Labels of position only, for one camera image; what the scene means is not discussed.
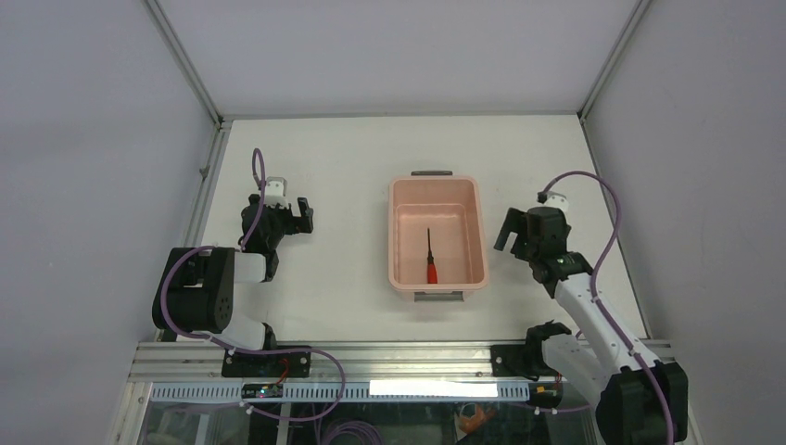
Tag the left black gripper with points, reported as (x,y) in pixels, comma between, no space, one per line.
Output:
(296,224)

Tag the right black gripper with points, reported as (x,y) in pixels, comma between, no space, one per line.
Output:
(515,222)

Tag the red handled screwdriver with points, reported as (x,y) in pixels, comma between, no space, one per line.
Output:
(431,268)

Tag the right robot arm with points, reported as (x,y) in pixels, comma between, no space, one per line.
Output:
(636,397)

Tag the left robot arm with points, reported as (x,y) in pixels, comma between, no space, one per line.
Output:
(196,294)

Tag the pink plastic bin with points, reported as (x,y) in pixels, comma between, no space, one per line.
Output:
(450,206)

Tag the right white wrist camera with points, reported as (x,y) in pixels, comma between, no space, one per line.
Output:
(553,200)

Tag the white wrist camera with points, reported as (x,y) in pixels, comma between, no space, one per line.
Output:
(553,200)
(275,193)

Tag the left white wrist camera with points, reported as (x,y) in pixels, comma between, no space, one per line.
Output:
(275,193)

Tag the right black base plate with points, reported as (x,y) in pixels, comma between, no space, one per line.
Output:
(519,360)

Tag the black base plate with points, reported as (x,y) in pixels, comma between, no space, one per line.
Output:
(519,360)
(294,364)

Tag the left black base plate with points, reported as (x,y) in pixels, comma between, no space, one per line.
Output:
(294,364)

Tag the white slotted cable duct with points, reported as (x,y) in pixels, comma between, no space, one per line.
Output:
(378,390)

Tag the aluminium front rail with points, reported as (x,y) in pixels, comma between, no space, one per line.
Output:
(199,361)

